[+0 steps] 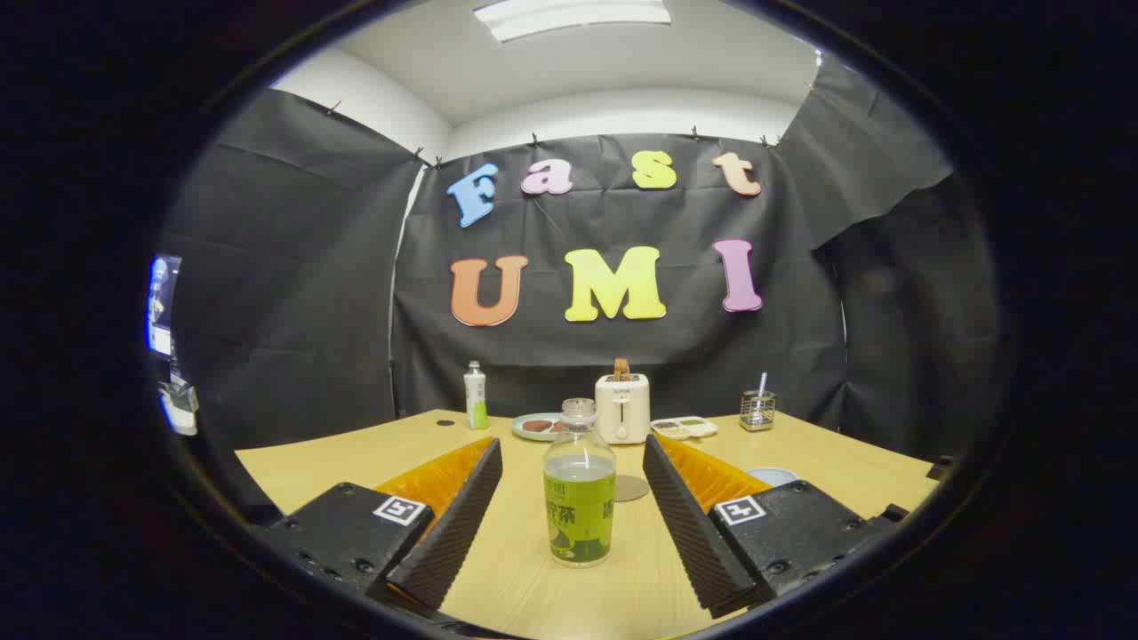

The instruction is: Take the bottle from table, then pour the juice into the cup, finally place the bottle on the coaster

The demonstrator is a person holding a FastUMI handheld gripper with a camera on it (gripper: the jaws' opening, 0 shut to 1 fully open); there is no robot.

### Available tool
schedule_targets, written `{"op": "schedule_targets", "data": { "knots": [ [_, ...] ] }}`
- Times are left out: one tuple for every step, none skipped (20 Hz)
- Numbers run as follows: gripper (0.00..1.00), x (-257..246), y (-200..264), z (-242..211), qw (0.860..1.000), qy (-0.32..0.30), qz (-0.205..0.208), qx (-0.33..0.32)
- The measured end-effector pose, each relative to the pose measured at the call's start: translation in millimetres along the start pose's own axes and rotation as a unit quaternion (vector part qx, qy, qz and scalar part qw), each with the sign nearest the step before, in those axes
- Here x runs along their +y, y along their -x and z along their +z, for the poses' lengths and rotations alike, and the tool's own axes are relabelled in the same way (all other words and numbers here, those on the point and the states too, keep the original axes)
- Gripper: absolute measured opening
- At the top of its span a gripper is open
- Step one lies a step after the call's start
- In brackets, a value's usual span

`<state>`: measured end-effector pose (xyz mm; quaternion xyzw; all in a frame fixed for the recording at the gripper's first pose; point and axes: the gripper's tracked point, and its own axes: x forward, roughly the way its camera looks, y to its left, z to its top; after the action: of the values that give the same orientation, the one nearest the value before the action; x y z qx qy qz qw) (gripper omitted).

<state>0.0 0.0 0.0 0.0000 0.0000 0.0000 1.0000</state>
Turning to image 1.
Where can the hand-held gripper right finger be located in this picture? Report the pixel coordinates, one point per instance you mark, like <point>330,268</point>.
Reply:
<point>689,524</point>

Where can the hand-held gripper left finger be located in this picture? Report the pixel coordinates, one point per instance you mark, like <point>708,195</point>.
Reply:
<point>453,524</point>

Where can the round brown coaster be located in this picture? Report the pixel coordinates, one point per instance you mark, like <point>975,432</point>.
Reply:
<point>633,489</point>

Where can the white cup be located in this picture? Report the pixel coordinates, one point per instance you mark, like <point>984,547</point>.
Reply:
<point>773,476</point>

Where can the green label juice bottle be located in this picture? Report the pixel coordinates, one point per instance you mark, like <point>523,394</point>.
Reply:
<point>580,516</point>

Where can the small white green bottle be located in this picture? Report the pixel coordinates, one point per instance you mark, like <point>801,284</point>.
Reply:
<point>476,396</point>

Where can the white divided tray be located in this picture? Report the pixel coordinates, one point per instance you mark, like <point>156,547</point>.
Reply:
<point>685,428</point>

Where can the wooden table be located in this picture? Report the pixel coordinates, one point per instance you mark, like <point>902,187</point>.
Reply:
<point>533,591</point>

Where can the pale green plate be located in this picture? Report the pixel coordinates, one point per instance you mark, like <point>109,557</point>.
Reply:
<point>524,436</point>

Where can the white toaster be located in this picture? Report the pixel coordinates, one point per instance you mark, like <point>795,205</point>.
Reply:
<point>622,411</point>

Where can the brown bread slice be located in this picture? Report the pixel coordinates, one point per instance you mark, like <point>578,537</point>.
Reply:
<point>621,369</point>

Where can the black block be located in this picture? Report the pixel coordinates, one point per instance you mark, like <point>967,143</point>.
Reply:
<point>941,468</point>

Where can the white object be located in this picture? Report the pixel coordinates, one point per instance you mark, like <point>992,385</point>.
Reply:
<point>180,409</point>

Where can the monitor screen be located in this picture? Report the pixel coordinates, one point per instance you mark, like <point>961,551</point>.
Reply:
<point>163,307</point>

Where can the ceiling light panel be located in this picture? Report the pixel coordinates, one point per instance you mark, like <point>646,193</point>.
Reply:
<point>573,16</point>

